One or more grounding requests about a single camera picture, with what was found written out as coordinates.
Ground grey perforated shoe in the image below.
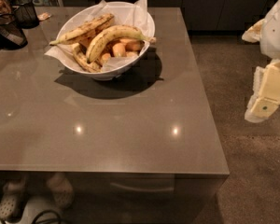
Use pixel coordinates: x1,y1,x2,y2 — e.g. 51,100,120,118
47,173,74,209
0,180,26,222

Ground small orange wrapper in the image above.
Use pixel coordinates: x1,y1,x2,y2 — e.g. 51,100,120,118
37,12,51,21

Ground white paper liner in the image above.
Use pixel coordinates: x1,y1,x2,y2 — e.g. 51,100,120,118
44,0,156,73

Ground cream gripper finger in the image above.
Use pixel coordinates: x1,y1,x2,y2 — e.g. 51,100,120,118
245,59,280,123

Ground left grey perforated shoe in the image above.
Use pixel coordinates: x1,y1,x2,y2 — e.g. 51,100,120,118
0,180,26,222

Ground black mesh pen cup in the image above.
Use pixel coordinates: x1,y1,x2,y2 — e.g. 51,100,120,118
10,0,39,29

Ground orange fruit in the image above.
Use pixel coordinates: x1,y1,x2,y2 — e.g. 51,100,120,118
119,37,144,51
112,43,126,57

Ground yellow front banana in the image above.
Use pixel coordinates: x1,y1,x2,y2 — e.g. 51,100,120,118
86,25,156,63

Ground spotted banana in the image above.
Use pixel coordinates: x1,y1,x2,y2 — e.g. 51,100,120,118
72,43,101,73
49,13,115,46

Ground orange fruit left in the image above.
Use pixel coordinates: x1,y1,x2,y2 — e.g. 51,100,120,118
112,43,126,57

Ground black cable on floor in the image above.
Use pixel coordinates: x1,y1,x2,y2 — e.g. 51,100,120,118
30,209,66,224

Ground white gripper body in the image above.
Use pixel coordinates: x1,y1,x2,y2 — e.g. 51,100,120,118
242,0,280,59

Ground black mesh tray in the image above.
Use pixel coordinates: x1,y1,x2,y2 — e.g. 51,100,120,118
0,13,28,49

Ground right grey perforated shoe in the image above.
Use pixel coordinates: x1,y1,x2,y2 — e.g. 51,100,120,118
47,173,74,209

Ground spotted lower banana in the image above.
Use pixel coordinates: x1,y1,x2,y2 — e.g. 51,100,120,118
72,43,101,73

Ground white bowl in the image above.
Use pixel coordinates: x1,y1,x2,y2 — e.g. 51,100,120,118
54,1,156,81

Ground orange fruit right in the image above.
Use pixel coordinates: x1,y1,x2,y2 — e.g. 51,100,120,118
119,37,144,51

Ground spotted back banana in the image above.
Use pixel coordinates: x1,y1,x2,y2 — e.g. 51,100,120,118
49,13,115,46

